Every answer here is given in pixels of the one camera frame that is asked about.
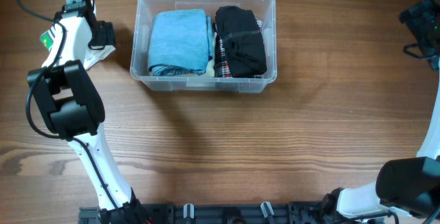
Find white printed shirt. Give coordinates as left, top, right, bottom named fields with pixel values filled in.
left=39, top=25, right=116, bottom=70

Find blue jeans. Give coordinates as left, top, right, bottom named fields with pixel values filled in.
left=148, top=9, right=214, bottom=76

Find cream cloth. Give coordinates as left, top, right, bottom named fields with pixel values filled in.
left=188, top=32, right=217, bottom=78

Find plaid shirt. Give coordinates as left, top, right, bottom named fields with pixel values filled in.
left=212, top=17, right=265, bottom=80

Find black garment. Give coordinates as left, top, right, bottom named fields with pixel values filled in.
left=215, top=5, right=267, bottom=78

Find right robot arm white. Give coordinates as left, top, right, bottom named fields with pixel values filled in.
left=318, top=0, right=439, bottom=223

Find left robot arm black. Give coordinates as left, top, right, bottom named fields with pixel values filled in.
left=25, top=0, right=153, bottom=223

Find clear plastic storage bin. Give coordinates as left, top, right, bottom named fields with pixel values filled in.
left=130, top=0, right=277, bottom=93

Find black left camera cable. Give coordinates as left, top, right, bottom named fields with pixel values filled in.
left=15, top=0, right=120, bottom=211

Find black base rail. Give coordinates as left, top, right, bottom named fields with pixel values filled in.
left=78, top=200, right=399, bottom=224

